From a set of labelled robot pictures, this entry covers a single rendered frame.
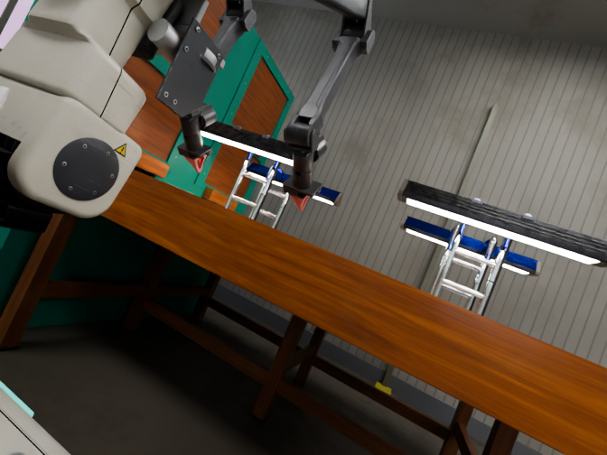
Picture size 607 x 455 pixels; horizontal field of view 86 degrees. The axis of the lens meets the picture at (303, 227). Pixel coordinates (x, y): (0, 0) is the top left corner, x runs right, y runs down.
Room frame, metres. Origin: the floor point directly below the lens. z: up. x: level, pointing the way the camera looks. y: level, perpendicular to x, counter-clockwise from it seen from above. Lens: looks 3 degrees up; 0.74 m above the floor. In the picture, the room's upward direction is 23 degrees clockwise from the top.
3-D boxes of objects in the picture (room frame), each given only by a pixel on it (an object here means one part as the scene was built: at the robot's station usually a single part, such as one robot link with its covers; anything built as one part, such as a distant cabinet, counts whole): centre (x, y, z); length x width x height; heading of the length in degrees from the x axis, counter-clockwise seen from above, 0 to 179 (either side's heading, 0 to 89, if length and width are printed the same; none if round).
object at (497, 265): (1.09, -0.58, 0.90); 0.20 x 0.19 x 0.45; 70
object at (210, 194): (2.09, 0.56, 0.83); 0.30 x 0.06 x 0.07; 160
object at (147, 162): (1.45, 0.79, 0.83); 0.30 x 0.06 x 0.07; 160
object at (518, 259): (1.54, -0.75, 1.08); 0.62 x 0.08 x 0.07; 70
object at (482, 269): (1.46, -0.72, 0.90); 0.20 x 0.19 x 0.45; 70
